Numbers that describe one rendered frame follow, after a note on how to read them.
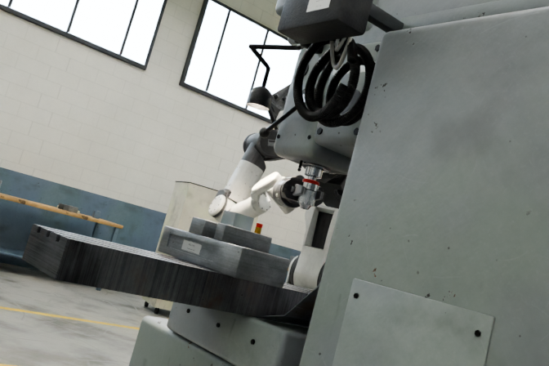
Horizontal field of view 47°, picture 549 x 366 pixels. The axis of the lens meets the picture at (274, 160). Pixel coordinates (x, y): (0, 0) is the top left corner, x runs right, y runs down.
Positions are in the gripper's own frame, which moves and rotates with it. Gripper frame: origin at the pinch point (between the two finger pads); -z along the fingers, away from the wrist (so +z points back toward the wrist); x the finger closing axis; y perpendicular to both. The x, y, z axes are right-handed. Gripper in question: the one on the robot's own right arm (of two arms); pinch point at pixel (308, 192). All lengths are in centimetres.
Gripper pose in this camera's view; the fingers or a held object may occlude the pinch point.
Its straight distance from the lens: 172.1
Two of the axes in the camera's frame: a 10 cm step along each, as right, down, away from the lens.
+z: -3.2, 0.4, 9.5
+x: 9.1, 2.9, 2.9
